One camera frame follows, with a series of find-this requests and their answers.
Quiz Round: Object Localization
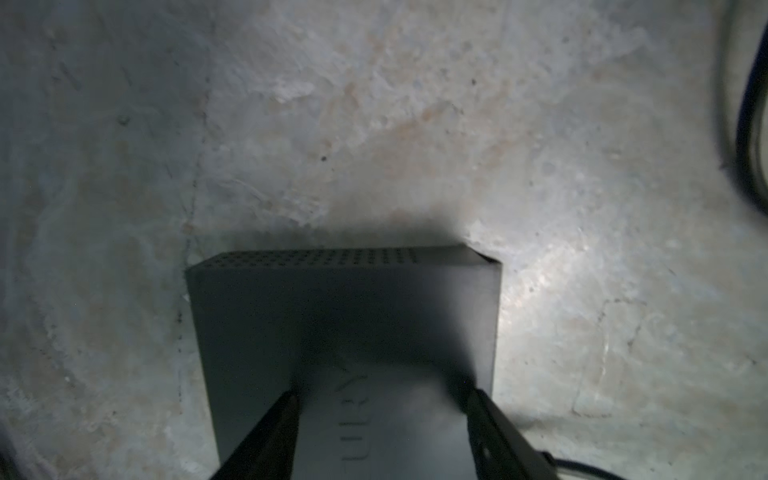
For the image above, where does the large black network switch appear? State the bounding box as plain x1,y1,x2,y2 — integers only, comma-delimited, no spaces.
185,245,502,479

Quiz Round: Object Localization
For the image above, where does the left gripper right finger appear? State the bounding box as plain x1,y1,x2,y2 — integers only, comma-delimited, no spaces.
466,389,558,480

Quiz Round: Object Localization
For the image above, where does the black adapter with cable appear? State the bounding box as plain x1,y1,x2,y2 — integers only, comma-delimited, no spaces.
542,452,625,480

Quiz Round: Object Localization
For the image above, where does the black cable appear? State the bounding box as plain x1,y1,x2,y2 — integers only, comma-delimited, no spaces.
733,23,768,214

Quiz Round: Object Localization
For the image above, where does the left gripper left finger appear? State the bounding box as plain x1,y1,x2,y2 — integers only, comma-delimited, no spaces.
211,391,300,480

